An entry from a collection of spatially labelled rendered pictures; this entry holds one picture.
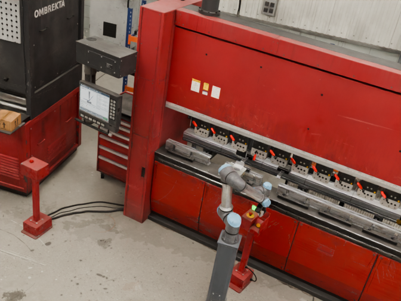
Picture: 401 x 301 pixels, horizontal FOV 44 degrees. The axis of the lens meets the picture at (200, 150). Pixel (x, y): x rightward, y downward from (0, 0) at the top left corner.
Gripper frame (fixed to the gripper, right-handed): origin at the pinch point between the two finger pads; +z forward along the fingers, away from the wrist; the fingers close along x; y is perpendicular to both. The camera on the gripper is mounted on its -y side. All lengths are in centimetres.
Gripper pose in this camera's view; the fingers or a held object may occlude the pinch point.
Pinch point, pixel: (259, 216)
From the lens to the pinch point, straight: 444.1
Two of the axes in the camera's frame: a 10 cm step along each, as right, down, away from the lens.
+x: -8.0, -4.0, 4.5
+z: -0.9, 8.2, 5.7
